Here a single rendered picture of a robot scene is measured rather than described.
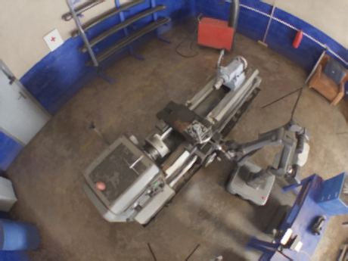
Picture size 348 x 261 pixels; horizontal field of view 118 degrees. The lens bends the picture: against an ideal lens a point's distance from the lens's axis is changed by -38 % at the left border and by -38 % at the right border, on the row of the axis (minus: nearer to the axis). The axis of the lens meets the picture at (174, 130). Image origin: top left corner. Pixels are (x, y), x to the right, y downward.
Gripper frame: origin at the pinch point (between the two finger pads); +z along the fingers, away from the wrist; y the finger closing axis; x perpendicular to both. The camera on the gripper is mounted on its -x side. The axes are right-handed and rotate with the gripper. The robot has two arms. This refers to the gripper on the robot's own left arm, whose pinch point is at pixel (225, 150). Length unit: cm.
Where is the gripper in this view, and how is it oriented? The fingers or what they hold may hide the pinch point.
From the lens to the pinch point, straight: 157.7
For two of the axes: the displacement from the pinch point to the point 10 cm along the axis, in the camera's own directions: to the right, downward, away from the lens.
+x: 7.6, 6.3, 1.7
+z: -3.6, 1.9, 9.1
